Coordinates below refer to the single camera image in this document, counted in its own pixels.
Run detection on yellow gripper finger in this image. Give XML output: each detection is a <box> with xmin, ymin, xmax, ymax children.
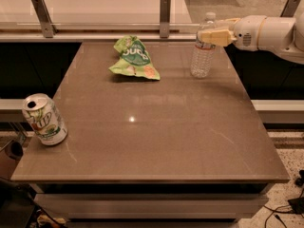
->
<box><xmin>216</xmin><ymin>18</ymin><xmax>239</xmax><ymax>30</ymax></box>
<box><xmin>198</xmin><ymin>28</ymin><xmax>237</xmax><ymax>47</ymax></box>

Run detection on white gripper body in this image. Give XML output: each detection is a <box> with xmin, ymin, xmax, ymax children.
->
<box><xmin>234</xmin><ymin>15</ymin><xmax>266</xmax><ymax>51</ymax></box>

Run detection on clear plastic water bottle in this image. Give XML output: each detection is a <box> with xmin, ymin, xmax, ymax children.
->
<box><xmin>190</xmin><ymin>12</ymin><xmax>216</xmax><ymax>78</ymax></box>

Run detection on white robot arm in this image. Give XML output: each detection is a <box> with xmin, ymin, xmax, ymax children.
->
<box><xmin>197</xmin><ymin>15</ymin><xmax>304</xmax><ymax>64</ymax></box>

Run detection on white green 7up can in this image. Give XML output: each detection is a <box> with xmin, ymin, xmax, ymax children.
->
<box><xmin>22</xmin><ymin>93</ymin><xmax>67</xmax><ymax>145</ymax></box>

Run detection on green chip bag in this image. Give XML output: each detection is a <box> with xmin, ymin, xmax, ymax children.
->
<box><xmin>109</xmin><ymin>35</ymin><xmax>161</xmax><ymax>80</ymax></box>

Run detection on grey table drawer front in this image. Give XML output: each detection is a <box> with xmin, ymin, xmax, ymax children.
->
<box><xmin>35</xmin><ymin>194</ymin><xmax>268</xmax><ymax>219</ymax></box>

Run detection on dark object at left floor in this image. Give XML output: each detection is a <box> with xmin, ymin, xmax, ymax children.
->
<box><xmin>0</xmin><ymin>140</ymin><xmax>67</xmax><ymax>228</ymax></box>

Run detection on right metal railing bracket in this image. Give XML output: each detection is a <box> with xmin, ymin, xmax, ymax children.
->
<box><xmin>280</xmin><ymin>0</ymin><xmax>301</xmax><ymax>17</ymax></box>

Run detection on metal railing bracket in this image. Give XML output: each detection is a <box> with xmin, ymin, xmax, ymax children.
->
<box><xmin>31</xmin><ymin>0</ymin><xmax>57</xmax><ymax>38</ymax></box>
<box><xmin>160</xmin><ymin>0</ymin><xmax>171</xmax><ymax>38</ymax></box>
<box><xmin>280</xmin><ymin>0</ymin><xmax>301</xmax><ymax>17</ymax></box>

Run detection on middle metal railing bracket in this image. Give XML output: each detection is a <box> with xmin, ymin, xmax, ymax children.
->
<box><xmin>160</xmin><ymin>0</ymin><xmax>171</xmax><ymax>38</ymax></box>

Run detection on left metal railing bracket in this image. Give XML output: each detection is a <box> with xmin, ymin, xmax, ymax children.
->
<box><xmin>31</xmin><ymin>0</ymin><xmax>57</xmax><ymax>38</ymax></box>

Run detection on black power adapter with cable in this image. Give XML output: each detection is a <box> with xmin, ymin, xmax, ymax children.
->
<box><xmin>264</xmin><ymin>169</ymin><xmax>304</xmax><ymax>228</ymax></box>

